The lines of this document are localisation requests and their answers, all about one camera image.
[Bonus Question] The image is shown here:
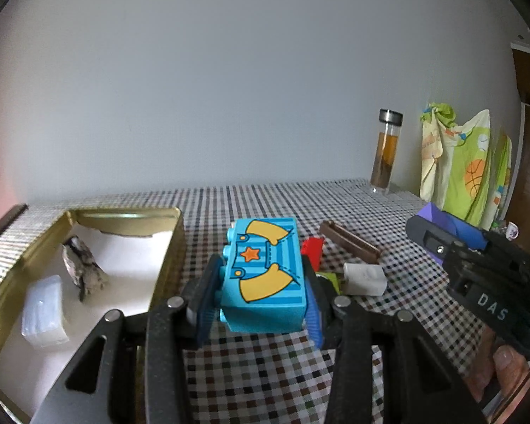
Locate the gold metal tin box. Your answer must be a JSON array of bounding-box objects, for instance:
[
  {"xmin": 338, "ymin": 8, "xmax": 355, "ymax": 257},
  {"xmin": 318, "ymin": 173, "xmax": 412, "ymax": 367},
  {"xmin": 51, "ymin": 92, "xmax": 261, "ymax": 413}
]
[{"xmin": 0, "ymin": 207, "xmax": 186, "ymax": 424}]

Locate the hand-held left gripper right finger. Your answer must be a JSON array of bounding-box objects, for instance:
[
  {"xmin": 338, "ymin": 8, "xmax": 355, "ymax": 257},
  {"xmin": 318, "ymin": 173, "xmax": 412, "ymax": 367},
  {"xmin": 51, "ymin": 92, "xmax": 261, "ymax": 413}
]
[{"xmin": 301, "ymin": 255, "xmax": 489, "ymax": 424}]

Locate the translucent white block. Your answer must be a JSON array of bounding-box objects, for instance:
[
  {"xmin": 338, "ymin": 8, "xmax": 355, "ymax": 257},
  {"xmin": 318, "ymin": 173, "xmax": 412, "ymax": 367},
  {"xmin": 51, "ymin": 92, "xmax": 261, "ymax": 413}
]
[{"xmin": 21, "ymin": 275, "xmax": 70, "ymax": 351}]

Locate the blue printed toy block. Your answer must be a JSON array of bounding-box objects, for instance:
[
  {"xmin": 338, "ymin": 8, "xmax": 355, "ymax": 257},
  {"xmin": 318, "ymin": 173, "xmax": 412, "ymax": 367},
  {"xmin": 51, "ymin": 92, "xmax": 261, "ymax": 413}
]
[{"xmin": 218, "ymin": 217, "xmax": 309, "ymax": 334}]

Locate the black flat object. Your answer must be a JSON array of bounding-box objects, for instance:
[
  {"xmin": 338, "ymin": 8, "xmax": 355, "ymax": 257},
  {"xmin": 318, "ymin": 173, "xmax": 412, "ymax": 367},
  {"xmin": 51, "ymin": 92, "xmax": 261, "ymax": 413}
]
[{"xmin": 0, "ymin": 204, "xmax": 29, "ymax": 239}]

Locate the green yellow printed cloth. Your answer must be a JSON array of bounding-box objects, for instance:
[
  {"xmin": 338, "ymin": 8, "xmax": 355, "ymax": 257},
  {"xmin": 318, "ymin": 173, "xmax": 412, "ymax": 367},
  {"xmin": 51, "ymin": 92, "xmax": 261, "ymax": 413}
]
[{"xmin": 419, "ymin": 102, "xmax": 513, "ymax": 230}]

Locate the brown chocolate-like bar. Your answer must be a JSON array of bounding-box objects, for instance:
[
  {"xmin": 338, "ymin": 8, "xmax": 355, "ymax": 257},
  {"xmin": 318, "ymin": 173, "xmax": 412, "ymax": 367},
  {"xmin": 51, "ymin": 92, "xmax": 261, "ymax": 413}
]
[{"xmin": 319, "ymin": 220, "xmax": 382, "ymax": 265}]

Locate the glass tea bottle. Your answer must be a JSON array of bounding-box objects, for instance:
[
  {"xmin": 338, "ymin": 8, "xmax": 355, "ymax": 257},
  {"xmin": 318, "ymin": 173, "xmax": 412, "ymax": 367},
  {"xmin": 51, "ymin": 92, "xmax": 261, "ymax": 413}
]
[{"xmin": 370, "ymin": 108, "xmax": 404, "ymax": 195}]

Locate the white rectangular block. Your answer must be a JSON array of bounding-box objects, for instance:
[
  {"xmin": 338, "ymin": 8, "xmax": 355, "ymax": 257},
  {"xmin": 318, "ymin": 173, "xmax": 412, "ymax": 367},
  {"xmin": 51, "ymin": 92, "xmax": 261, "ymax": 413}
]
[{"xmin": 343, "ymin": 263, "xmax": 388, "ymax": 296}]

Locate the person's right hand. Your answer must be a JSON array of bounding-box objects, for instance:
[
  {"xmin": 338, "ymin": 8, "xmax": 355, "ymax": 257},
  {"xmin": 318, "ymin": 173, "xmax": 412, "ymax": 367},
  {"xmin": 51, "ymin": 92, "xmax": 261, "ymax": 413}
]
[{"xmin": 466, "ymin": 327, "xmax": 530, "ymax": 407}]

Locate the white paper liner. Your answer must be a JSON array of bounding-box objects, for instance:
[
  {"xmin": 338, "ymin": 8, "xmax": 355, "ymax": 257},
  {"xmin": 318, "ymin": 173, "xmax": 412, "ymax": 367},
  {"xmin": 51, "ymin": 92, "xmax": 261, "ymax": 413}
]
[{"xmin": 0, "ymin": 225, "xmax": 177, "ymax": 420}]

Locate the green toy block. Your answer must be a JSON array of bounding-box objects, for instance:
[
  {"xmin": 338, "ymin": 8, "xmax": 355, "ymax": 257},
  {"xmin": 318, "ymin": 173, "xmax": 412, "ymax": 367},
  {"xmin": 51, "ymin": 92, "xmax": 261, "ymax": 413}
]
[{"xmin": 316, "ymin": 272, "xmax": 345, "ymax": 296}]

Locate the red toy block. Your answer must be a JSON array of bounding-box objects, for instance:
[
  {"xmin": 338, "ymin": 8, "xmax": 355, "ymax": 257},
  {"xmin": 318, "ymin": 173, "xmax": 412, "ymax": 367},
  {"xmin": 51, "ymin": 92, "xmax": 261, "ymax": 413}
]
[{"xmin": 300, "ymin": 237, "xmax": 326, "ymax": 271}]

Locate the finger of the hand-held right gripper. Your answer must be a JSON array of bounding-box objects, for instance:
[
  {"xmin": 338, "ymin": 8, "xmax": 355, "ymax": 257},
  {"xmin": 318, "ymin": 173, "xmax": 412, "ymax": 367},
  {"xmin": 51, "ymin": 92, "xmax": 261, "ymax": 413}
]
[
  {"xmin": 405, "ymin": 216, "xmax": 458, "ymax": 268},
  {"xmin": 416, "ymin": 202, "xmax": 489, "ymax": 250}
]

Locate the grey rough rock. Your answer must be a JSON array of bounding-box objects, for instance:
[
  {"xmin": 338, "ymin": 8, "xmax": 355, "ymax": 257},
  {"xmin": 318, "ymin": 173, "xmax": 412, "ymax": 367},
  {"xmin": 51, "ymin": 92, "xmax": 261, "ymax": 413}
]
[{"xmin": 62, "ymin": 235, "xmax": 110, "ymax": 303}]

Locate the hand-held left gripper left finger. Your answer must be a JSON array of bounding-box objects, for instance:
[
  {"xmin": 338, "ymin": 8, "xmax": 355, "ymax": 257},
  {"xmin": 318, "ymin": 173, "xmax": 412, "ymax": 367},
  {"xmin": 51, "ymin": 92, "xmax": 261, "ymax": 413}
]
[{"xmin": 30, "ymin": 254, "xmax": 226, "ymax": 424}]

